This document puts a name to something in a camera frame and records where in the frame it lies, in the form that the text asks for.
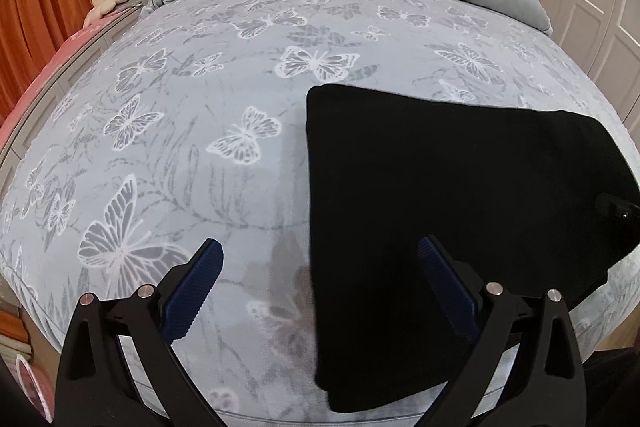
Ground butterfly print bed sheet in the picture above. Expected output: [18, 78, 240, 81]
[1, 0, 639, 426]

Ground pink bedside bench top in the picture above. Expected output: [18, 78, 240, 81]
[1, 2, 142, 146]

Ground black pants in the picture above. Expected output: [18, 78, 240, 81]
[306, 84, 639, 413]

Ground flower shaped plush cushion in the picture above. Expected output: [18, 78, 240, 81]
[82, 0, 129, 28]

